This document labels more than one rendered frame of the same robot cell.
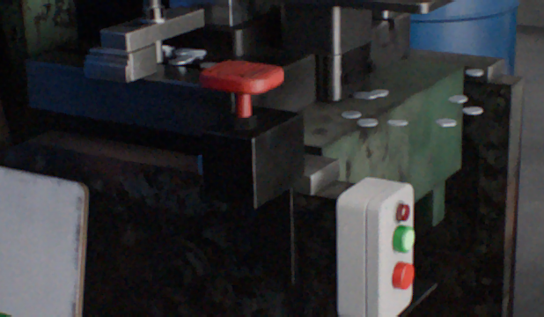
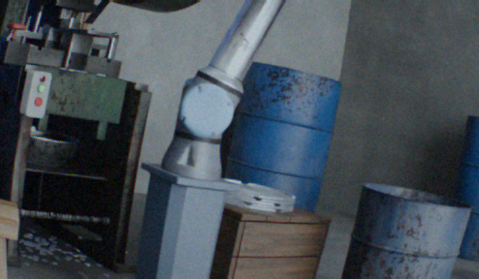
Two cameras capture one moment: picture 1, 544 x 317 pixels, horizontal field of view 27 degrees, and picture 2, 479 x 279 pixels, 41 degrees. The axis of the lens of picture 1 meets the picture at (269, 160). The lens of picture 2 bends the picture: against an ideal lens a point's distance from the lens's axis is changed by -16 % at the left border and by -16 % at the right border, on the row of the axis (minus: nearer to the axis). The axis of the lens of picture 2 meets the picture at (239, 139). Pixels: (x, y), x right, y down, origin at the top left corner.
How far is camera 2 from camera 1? 1.37 m
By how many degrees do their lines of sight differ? 19
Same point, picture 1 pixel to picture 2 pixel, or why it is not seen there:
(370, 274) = (27, 95)
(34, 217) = not seen: outside the picture
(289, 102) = (47, 61)
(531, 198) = not seen: hidden behind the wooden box
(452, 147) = (113, 110)
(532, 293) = not seen: hidden behind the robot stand
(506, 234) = (129, 157)
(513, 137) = (140, 115)
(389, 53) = (105, 71)
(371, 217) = (32, 75)
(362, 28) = (84, 47)
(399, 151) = (79, 91)
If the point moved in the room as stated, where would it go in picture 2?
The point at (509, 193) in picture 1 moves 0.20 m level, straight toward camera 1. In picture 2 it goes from (134, 139) to (102, 137)
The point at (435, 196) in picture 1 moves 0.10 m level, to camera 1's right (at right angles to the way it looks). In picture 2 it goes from (99, 126) to (126, 132)
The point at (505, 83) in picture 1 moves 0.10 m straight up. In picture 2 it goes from (141, 90) to (147, 59)
